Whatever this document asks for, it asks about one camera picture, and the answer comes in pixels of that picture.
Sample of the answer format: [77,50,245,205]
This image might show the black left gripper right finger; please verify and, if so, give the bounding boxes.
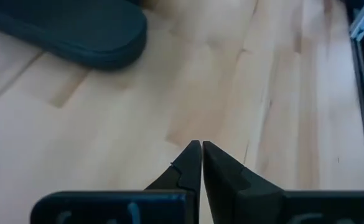
[202,141,284,224]

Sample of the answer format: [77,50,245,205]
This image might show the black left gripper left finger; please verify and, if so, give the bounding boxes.
[143,139,203,196]

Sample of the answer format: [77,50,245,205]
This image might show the green slide sandal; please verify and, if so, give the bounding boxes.
[0,0,148,71]

